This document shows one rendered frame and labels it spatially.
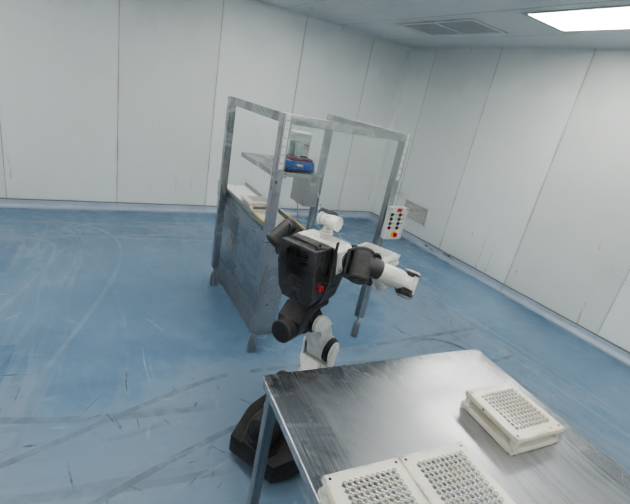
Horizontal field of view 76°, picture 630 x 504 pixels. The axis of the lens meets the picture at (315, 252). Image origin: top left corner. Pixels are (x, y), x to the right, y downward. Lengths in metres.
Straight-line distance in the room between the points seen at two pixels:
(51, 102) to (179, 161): 1.56
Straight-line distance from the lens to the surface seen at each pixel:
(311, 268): 1.72
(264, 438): 1.73
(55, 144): 5.88
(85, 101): 5.80
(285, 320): 1.89
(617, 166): 5.23
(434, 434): 1.58
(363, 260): 1.76
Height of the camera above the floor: 1.87
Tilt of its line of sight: 21 degrees down
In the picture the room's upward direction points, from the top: 11 degrees clockwise
